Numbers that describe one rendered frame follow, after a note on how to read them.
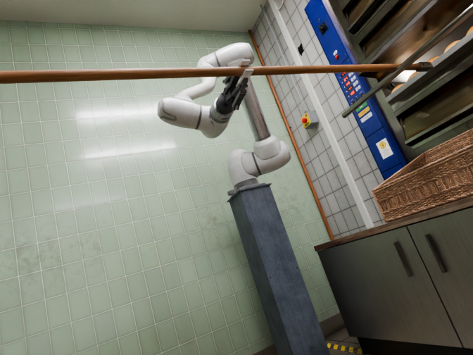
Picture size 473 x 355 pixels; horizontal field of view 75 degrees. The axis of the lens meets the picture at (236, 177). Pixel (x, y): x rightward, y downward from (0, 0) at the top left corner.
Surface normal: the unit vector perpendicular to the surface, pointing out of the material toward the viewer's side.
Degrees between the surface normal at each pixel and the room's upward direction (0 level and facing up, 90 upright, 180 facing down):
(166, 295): 90
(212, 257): 90
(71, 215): 90
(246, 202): 90
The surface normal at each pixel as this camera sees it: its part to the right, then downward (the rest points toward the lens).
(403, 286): -0.89, 0.16
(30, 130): 0.36, -0.37
